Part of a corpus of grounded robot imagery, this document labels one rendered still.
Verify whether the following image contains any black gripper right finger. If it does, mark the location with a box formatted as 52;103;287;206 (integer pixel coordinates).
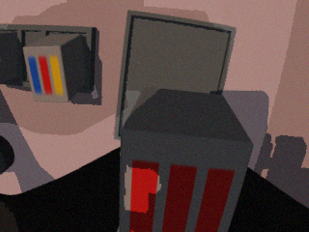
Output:
228;167;309;232

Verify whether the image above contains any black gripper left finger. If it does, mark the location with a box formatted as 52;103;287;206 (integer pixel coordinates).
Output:
0;147;120;232

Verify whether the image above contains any grey box with blue, red and yellow stripes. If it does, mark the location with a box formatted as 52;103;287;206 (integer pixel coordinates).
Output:
23;34;85;103

